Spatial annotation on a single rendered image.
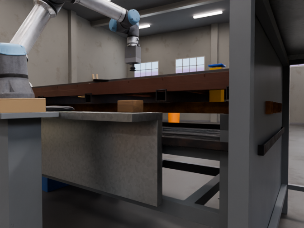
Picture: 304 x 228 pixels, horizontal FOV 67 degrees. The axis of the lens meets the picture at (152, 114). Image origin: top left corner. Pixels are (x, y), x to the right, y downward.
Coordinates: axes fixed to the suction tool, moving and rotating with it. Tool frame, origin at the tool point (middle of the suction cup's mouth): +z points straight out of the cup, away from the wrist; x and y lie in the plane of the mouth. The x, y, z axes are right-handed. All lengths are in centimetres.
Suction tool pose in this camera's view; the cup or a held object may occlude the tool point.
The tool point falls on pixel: (132, 70)
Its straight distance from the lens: 149.6
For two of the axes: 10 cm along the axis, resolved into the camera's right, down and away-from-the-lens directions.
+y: -8.7, -0.2, 4.9
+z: -0.1, 10.0, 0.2
